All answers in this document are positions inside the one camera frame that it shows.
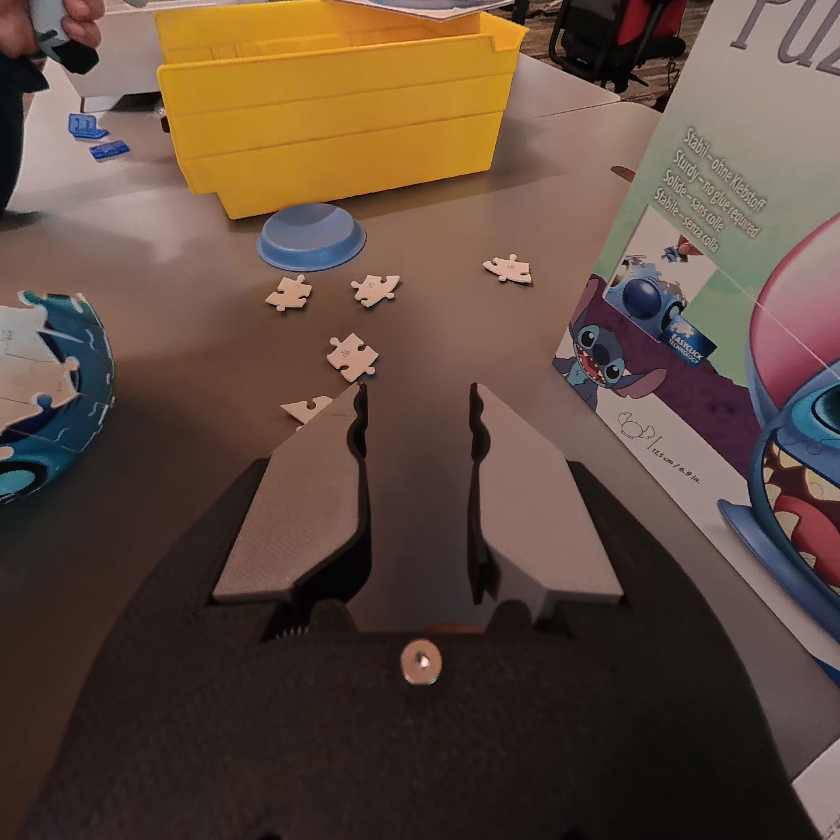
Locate printed paper sheet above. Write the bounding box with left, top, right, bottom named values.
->
left=338, top=0, right=516, bottom=24

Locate person's left forearm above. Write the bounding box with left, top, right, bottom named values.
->
left=0, top=49, right=52, bottom=221

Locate white puzzle piece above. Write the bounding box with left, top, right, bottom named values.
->
left=350, top=273, right=403, bottom=308
left=280, top=395, right=337, bottom=431
left=326, top=332, right=380, bottom=383
left=482, top=252, right=534, bottom=287
left=264, top=274, right=315, bottom=312

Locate yellow plastic bin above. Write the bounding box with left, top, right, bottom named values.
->
left=154, top=0, right=531, bottom=221

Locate printed cardboard puzzle box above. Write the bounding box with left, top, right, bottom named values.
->
left=553, top=0, right=840, bottom=683

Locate blue round plastic stand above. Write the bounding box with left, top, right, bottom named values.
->
left=256, top=203, right=368, bottom=272

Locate person's left hand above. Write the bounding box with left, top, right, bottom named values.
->
left=0, top=0, right=106, bottom=61

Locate blue and white puzzle ball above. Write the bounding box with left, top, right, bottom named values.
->
left=0, top=289, right=117, bottom=508

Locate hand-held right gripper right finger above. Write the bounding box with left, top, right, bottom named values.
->
left=466, top=381, right=626, bottom=623

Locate cream board stand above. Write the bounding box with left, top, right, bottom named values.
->
left=62, top=10, right=173, bottom=114

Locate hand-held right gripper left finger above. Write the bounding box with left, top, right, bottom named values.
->
left=210, top=382, right=371, bottom=611

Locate red and black chair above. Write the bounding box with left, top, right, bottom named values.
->
left=548, top=0, right=690, bottom=93

